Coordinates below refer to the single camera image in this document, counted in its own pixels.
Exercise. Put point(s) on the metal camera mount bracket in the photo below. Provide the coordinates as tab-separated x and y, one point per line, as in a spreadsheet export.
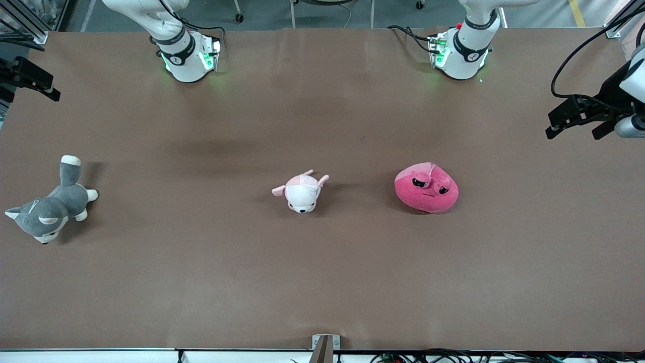
325	348

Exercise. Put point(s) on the aluminium frame profile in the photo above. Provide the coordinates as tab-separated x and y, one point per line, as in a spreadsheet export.
617	27
30	27

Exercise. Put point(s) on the white table edge rail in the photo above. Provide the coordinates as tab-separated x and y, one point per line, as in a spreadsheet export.
101	357

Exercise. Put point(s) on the pink round plush toy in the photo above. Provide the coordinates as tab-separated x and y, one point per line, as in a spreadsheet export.
428	199

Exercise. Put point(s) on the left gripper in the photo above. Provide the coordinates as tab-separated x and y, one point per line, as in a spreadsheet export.
608	94

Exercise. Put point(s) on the white stool frame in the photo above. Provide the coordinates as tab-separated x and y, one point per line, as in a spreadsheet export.
373	15

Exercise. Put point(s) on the grey husky plush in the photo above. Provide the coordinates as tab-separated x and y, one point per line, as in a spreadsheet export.
60	201

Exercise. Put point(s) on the pink white puppy plush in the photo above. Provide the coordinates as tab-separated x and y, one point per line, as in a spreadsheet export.
301	194

